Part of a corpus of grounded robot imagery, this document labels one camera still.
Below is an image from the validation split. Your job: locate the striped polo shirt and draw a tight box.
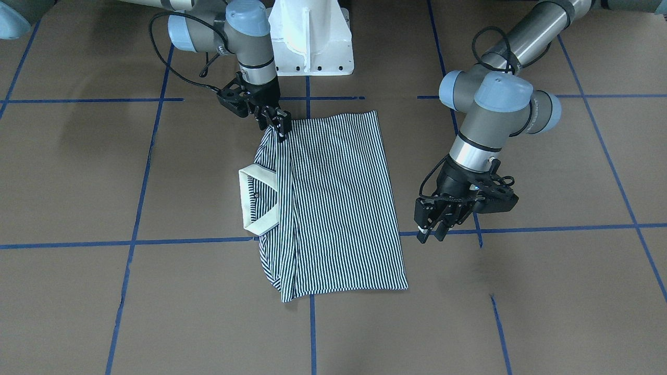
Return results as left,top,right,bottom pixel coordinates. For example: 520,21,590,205
239,110,409,303

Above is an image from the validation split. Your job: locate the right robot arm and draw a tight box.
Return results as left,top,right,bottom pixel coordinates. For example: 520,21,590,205
140,1,292,142

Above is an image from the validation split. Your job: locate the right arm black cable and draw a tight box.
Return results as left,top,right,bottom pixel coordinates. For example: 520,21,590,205
149,11,230,94

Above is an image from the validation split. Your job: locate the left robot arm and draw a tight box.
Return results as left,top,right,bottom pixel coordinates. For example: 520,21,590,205
414,1,665,244

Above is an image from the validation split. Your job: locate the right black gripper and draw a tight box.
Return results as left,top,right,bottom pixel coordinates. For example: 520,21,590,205
248,79,292,143

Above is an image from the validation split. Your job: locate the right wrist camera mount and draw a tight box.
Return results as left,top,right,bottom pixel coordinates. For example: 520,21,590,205
216,71,250,118

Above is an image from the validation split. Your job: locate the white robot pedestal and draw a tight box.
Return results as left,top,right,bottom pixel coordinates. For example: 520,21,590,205
267,1,355,77

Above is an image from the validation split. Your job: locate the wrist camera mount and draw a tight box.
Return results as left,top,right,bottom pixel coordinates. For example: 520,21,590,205
216,71,250,118
471,158,519,214

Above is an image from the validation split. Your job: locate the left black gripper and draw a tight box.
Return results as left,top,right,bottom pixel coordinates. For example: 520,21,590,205
414,156,480,244

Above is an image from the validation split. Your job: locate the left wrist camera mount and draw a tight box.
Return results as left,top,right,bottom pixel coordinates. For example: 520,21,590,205
471,158,519,214

